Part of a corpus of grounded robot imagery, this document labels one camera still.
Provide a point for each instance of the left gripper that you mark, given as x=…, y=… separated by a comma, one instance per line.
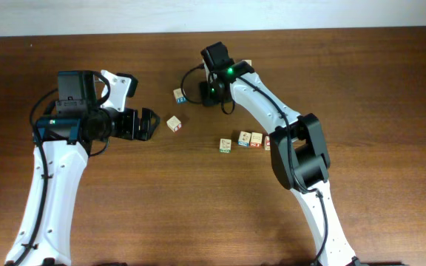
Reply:
x=131, y=131

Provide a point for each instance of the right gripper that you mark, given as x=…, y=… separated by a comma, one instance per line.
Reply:
x=205, y=99

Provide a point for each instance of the block with green side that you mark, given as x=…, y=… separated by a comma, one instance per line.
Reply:
x=225, y=145

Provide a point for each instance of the block with car picture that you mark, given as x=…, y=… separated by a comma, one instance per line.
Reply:
x=244, y=139

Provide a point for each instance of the block with red X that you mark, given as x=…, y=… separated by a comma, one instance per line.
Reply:
x=266, y=144

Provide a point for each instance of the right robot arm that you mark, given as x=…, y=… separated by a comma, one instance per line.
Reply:
x=299, y=155

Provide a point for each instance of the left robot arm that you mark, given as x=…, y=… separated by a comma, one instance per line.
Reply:
x=91, y=106

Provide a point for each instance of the block with N red side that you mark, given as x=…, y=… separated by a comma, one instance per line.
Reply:
x=174, y=123

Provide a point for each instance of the block with blue side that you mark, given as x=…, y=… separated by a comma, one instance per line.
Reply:
x=179, y=96

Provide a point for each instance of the farthest block red side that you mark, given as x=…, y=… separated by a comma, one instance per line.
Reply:
x=248, y=61

